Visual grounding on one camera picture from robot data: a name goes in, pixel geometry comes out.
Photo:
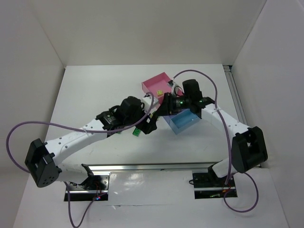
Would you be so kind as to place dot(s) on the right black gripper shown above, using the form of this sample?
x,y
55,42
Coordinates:
x,y
168,104

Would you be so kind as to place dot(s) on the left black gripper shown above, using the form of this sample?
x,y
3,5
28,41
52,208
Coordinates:
x,y
147,122

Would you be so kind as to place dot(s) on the green yellow blue lego stack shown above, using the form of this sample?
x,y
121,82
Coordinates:
x,y
136,132

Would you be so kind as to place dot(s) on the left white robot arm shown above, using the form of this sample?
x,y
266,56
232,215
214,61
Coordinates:
x,y
43,158

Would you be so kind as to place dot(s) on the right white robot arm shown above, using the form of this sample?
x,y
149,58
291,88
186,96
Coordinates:
x,y
246,145

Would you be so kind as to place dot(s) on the dark blue container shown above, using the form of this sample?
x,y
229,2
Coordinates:
x,y
168,119

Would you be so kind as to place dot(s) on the small pink container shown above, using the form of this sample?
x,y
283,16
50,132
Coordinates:
x,y
157,102

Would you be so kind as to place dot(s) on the light blue container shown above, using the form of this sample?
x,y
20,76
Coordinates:
x,y
183,121

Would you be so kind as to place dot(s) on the large pink container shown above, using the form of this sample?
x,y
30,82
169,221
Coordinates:
x,y
158,82

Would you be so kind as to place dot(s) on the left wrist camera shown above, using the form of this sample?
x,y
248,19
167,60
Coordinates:
x,y
147,102

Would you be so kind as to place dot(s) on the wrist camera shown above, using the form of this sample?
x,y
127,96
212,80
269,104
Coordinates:
x,y
176,90
147,102

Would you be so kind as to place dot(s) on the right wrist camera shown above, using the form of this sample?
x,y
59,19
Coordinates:
x,y
176,90

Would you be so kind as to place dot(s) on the aluminium front rail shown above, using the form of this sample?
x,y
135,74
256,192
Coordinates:
x,y
147,167

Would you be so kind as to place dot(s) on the aluminium side rail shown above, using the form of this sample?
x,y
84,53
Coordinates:
x,y
235,94

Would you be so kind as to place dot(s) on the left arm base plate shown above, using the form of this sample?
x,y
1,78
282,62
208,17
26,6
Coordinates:
x,y
95,186

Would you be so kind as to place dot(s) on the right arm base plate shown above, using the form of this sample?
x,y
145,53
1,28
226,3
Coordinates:
x,y
206,188

